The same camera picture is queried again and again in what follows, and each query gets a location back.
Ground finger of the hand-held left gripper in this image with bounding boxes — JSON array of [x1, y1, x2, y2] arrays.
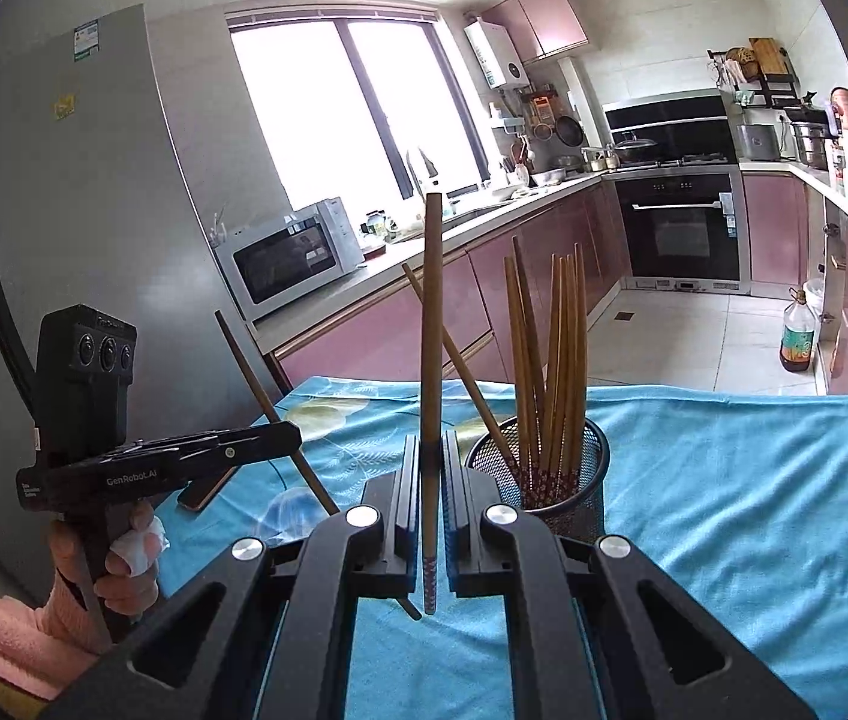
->
[[161, 422, 303, 470], [113, 429, 245, 458]]

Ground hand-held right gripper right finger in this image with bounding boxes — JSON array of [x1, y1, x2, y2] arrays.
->
[[441, 430, 821, 720]]

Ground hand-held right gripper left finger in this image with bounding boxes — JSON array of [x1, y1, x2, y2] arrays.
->
[[41, 431, 423, 720]]

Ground wooden chopstick red patterned end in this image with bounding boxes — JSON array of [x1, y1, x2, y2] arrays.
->
[[419, 193, 444, 617], [212, 309, 423, 622], [401, 262, 522, 471]]

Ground black mesh utensil holder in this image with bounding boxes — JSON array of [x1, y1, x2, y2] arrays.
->
[[465, 414, 611, 545]]

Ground bunch of wooden chopsticks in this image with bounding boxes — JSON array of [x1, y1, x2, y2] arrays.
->
[[503, 235, 590, 512]]

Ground person's left forearm pink sleeve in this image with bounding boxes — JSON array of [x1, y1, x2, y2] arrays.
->
[[0, 555, 125, 700]]

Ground person's left hand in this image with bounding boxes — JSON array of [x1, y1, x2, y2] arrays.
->
[[47, 501, 170, 644]]

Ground white microwave oven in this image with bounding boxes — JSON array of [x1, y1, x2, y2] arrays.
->
[[215, 197, 366, 320]]

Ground grey refrigerator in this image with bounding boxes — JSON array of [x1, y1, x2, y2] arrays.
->
[[0, 4, 299, 580]]

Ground pink base cabinets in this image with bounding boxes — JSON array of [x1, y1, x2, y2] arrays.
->
[[274, 171, 848, 400]]

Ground blue leaf print tablecloth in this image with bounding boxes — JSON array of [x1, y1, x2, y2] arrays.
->
[[146, 375, 848, 720]]

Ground kitchen window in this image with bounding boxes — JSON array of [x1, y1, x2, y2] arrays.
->
[[225, 6, 497, 220]]

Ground black built-in oven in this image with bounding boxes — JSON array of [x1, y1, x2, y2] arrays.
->
[[614, 172, 752, 294]]

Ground cooking oil bottle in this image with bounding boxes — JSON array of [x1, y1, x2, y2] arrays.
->
[[778, 286, 819, 375]]

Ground lidded wok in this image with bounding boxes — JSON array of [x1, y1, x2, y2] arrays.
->
[[611, 131, 661, 164]]

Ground black range hood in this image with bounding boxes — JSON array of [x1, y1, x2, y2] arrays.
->
[[604, 94, 740, 164]]

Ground white water heater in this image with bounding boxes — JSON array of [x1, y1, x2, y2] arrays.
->
[[464, 19, 529, 89]]

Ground steel pot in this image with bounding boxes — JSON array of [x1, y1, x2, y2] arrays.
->
[[790, 120, 834, 170]]

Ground wooden kitchen rack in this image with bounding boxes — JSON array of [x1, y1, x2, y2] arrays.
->
[[709, 37, 804, 110]]

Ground pink wall cabinet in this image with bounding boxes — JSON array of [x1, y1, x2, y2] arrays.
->
[[480, 0, 591, 65]]

